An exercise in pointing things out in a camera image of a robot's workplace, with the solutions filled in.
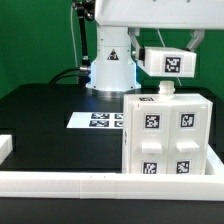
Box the black camera stand pole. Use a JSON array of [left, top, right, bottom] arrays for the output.
[[72, 0, 95, 87]]

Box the white cabinet top block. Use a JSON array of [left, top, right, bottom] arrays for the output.
[[137, 47, 196, 78]]

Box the white block at left edge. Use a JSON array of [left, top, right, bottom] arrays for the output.
[[0, 135, 13, 165]]

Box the white cabinet body box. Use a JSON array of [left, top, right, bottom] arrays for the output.
[[122, 81, 212, 174]]

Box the white U-shaped obstacle fence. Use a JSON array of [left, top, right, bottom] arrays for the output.
[[0, 149, 224, 201]]

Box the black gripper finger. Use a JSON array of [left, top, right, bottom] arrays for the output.
[[186, 29, 205, 52], [128, 28, 145, 61]]

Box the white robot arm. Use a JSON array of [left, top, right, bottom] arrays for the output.
[[86, 0, 224, 92]]

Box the white cabinet door panel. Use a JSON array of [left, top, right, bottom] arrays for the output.
[[167, 102, 211, 175]]

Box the white base tag plate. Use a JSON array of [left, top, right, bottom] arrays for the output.
[[67, 112, 123, 129]]

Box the black cable bundle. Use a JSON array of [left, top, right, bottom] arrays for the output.
[[48, 65, 93, 85]]

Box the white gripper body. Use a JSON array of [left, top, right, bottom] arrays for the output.
[[95, 0, 224, 30]]

